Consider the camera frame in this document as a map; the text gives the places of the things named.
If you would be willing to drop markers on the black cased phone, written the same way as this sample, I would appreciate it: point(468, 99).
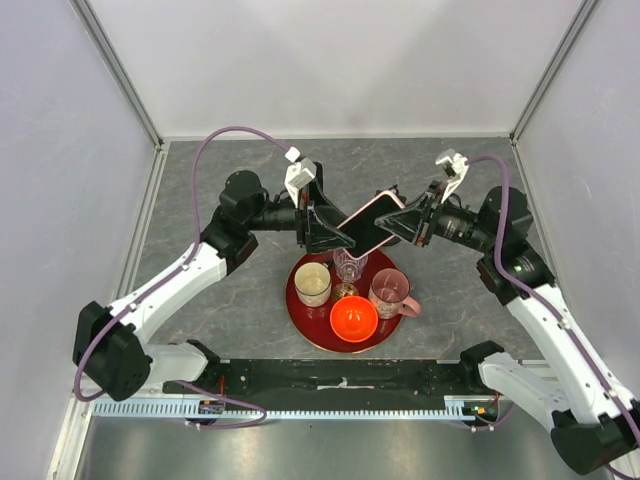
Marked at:
point(317, 172)

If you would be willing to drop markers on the orange bowl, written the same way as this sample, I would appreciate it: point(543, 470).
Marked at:
point(354, 319)

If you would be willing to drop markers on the pink cased phone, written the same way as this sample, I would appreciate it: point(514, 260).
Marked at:
point(360, 226)

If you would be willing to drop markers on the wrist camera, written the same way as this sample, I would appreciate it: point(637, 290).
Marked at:
point(455, 167)
point(299, 173)

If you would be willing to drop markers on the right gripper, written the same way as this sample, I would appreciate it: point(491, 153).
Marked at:
point(415, 220)

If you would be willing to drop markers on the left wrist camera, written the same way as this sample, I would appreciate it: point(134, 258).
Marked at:
point(299, 173)

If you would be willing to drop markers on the pink ghost mug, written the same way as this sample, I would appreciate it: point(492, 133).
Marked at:
point(389, 292)

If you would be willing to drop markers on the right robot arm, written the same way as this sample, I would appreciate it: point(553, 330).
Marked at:
point(591, 417)

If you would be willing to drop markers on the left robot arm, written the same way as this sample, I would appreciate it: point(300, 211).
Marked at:
point(112, 345)

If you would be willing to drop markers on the red round tray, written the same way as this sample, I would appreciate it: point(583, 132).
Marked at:
point(313, 323)

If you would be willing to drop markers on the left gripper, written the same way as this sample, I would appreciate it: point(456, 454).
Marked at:
point(310, 231)

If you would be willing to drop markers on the clear faceted glass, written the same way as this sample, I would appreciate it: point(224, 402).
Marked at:
point(348, 269)

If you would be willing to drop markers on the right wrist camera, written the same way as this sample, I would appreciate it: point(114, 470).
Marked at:
point(455, 167)

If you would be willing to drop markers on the cream ceramic cup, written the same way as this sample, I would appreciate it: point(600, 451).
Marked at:
point(313, 284)

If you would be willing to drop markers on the black round-base clamp stand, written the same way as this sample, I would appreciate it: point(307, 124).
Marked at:
point(394, 193)

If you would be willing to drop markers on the grey slotted cable duct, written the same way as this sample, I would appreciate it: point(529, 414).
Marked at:
point(194, 407)

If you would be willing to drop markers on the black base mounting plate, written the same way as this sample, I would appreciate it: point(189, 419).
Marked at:
point(251, 380)

